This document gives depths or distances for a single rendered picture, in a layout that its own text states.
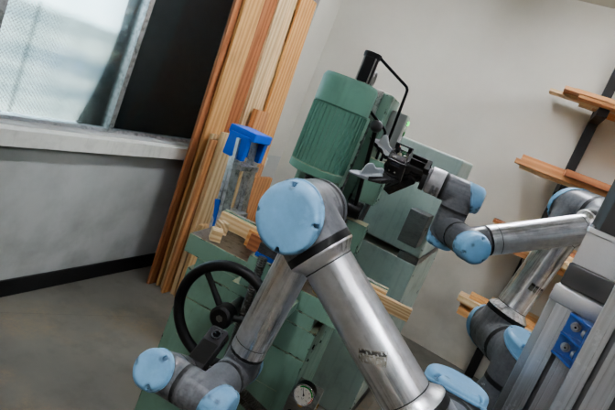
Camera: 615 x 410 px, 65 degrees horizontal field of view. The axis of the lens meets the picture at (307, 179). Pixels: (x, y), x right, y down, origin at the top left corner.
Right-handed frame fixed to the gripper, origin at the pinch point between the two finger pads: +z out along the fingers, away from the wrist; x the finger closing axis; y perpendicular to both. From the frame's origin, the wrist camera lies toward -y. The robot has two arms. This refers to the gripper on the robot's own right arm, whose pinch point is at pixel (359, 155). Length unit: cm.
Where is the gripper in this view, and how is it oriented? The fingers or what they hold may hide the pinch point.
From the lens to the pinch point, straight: 137.4
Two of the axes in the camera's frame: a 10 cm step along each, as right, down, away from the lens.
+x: -4.6, 6.6, -5.9
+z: -8.8, -4.0, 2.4
